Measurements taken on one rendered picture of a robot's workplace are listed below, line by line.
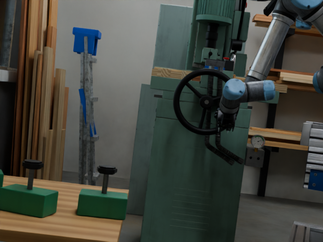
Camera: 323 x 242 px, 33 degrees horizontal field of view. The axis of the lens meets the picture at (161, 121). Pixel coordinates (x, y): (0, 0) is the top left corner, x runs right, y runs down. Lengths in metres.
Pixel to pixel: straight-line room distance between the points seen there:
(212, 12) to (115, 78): 2.54
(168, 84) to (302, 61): 2.78
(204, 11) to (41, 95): 1.55
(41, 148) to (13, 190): 2.60
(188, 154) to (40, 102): 1.52
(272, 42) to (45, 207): 1.28
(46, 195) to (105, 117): 3.93
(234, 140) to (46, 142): 1.61
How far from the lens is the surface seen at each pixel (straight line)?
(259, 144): 2.54
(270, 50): 2.20
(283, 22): 2.23
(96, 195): 1.25
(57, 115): 4.03
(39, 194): 1.21
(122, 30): 5.12
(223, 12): 2.69
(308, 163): 2.31
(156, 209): 2.62
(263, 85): 2.07
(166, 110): 2.57
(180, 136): 2.57
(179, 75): 2.72
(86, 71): 3.37
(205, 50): 2.69
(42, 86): 3.81
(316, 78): 2.92
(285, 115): 5.17
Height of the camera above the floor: 0.82
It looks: 3 degrees down
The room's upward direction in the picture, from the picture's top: 7 degrees clockwise
